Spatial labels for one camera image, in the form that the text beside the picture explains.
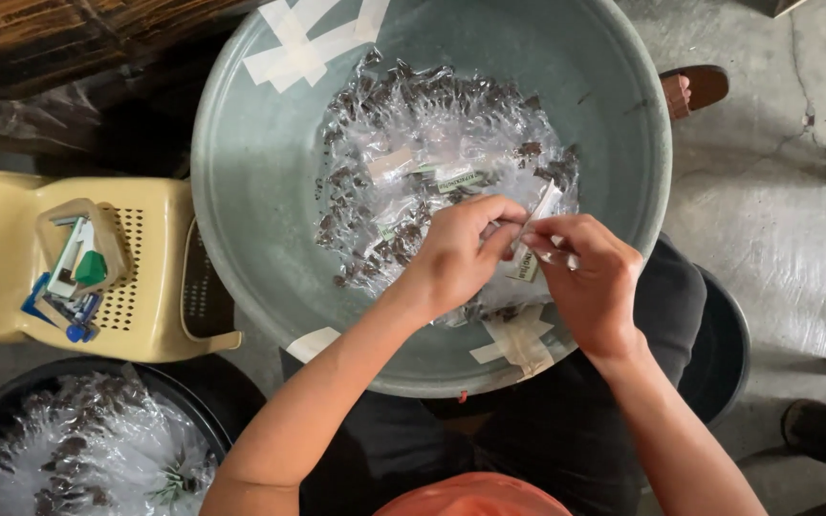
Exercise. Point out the small white tape patch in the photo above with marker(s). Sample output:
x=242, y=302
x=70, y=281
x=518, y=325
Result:
x=312, y=344

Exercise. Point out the clear plastic container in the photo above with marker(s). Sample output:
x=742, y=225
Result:
x=113, y=236

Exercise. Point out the brown sandal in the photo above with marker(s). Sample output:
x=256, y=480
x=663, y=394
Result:
x=707, y=84

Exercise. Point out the dark wooden bench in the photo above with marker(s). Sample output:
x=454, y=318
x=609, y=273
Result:
x=40, y=64

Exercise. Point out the person's left hand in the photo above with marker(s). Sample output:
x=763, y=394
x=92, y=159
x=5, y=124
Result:
x=449, y=261

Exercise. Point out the blue stapler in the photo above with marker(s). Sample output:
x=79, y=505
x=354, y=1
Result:
x=72, y=312

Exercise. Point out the orange shirt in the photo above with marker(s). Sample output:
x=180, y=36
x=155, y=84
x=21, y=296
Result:
x=474, y=498

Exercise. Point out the yellow plastic chair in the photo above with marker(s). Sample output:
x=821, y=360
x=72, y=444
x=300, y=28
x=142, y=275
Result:
x=4, y=272

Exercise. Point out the pile of clear snack packets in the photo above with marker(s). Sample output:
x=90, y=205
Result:
x=420, y=136

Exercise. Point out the beige tape patch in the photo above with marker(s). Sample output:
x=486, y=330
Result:
x=517, y=344

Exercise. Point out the crossed white tape patch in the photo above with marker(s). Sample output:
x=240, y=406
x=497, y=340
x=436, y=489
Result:
x=298, y=50

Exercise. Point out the white and green stapler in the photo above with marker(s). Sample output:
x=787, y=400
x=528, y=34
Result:
x=69, y=258

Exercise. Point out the black bucket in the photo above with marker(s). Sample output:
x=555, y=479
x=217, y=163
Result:
x=721, y=344

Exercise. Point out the large grey-green metal basin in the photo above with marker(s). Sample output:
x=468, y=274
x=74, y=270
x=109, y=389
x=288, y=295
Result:
x=262, y=179

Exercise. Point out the heap of filled clear packets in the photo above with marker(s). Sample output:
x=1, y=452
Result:
x=90, y=451

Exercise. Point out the white paper label strip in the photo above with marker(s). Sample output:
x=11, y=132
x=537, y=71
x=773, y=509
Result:
x=525, y=268

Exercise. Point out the black shorts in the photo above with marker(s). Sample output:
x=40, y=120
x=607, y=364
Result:
x=563, y=430

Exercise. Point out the person's right hand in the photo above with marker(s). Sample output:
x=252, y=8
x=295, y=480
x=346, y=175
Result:
x=592, y=287

